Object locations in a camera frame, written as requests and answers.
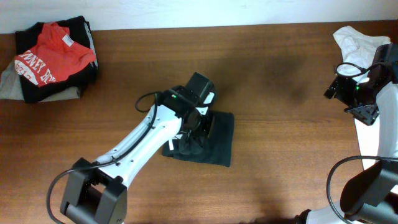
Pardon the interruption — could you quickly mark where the dark green t-shirt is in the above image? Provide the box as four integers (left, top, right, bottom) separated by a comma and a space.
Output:
162, 111, 234, 167

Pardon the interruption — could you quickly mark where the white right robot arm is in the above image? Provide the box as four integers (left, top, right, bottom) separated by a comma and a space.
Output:
294, 82, 397, 223

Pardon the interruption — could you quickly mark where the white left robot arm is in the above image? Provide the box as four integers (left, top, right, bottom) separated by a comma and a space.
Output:
60, 86, 216, 223

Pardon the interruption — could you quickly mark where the white crumpled garment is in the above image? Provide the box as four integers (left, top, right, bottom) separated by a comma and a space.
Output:
333, 26, 393, 156

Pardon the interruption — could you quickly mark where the black folded garment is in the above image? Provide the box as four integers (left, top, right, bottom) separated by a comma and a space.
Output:
15, 16, 98, 103

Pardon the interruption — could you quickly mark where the red printed t-shirt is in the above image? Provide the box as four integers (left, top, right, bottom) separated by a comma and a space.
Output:
14, 22, 96, 87

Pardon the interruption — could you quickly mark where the grey folded garment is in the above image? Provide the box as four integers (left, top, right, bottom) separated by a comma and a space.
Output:
1, 62, 80, 102

